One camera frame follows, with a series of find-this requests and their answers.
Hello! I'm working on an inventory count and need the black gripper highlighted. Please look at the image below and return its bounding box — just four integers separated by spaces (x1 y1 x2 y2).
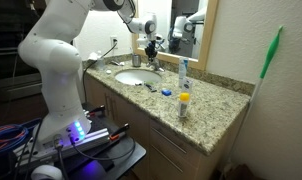
144 41 158 64

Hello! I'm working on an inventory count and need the chrome faucet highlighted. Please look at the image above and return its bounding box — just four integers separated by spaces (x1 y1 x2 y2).
146 59 166 73

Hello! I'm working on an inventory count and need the green soap bottle black pump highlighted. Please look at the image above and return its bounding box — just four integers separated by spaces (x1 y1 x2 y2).
134 79 156 87

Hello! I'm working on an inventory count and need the clear plastic bottle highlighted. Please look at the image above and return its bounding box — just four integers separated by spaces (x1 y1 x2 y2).
96 50 106 71

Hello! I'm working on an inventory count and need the stainless steel tumbler cup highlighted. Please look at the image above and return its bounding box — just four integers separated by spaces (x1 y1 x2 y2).
131 53 142 68

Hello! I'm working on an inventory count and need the white oval sink basin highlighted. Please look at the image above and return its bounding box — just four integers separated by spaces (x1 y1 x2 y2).
114 68 163 87

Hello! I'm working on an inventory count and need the white tube yellow cap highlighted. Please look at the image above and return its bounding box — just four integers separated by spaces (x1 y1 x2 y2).
177 92 191 119

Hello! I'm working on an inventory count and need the white paper packet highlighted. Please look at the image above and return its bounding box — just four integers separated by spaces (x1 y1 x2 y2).
87 52 99 62

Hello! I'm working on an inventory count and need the wooden vanity cabinet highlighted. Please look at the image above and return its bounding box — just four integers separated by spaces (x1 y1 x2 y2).
83 73 249 180

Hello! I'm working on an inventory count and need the wooden framed mirror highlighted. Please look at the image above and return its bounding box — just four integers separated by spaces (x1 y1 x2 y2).
130 0 220 72

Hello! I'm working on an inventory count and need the black orange clamp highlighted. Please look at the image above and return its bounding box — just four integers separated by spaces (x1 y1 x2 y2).
108 123 131 142
85 104 106 118

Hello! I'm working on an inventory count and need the black robot cart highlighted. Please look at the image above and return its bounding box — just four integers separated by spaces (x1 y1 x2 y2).
10 102 147 180

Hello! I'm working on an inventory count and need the white round object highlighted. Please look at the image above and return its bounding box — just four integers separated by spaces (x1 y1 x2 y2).
30 164 64 180

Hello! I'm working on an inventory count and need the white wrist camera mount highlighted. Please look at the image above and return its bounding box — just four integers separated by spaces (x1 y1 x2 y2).
136 34 165 45

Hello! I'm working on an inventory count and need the white wall outlet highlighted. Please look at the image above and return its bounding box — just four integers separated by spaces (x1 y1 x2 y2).
109 35 119 50

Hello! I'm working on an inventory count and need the black power cable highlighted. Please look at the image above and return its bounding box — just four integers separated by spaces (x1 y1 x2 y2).
81 38 118 103

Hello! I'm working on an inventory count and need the aluminum base rail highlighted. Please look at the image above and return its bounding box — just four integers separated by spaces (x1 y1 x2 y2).
13 128 111 168

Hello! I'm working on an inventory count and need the black base cable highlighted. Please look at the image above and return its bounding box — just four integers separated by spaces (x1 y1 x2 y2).
52 134 71 180
69 133 137 162

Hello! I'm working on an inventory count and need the green white mop handle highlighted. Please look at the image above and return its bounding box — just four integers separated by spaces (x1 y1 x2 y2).
224 25 284 172

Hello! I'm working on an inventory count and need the orange cable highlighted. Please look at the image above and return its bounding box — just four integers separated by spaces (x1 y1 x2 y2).
0 125 28 145

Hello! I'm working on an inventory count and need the blue cable coil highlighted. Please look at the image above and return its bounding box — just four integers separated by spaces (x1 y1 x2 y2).
0 118 40 158

